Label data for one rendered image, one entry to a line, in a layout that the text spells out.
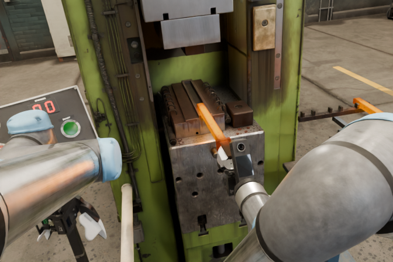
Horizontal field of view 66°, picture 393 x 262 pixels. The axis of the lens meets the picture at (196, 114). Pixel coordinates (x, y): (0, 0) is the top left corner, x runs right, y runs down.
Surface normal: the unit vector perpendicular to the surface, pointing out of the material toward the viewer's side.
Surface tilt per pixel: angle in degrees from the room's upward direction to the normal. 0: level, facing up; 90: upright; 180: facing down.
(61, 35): 90
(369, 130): 5
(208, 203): 90
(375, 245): 0
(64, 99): 60
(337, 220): 66
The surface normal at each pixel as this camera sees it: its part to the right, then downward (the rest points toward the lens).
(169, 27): 0.20, 0.42
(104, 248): -0.08, -0.89
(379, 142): 0.07, -0.78
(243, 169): 0.16, -0.15
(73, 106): 0.47, -0.18
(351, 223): -0.03, 0.25
